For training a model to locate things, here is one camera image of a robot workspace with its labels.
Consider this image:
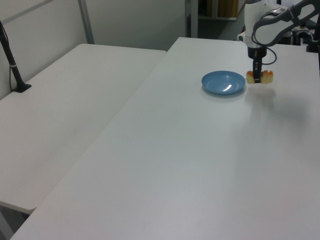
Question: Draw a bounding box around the black Franka gripper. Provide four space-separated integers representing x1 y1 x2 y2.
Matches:
247 41 268 84

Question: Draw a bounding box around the bread slice with orange topping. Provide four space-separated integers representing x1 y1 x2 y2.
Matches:
246 70 275 86

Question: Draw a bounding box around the blue round plastic plate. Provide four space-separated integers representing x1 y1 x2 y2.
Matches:
201 70 247 96

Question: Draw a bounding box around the wooden cabinet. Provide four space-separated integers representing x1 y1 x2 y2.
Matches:
205 0 240 19

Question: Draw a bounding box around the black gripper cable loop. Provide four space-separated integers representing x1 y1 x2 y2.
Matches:
251 31 278 66

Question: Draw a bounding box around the black clamp camera stand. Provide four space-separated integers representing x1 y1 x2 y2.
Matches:
305 0 320 54

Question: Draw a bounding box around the grey metal partition post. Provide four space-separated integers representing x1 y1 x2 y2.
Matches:
77 0 95 45

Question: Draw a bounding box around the black camera stand pole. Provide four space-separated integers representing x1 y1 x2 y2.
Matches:
0 20 33 94

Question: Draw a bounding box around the thin black stand cable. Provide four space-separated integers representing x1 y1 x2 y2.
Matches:
0 23 16 92

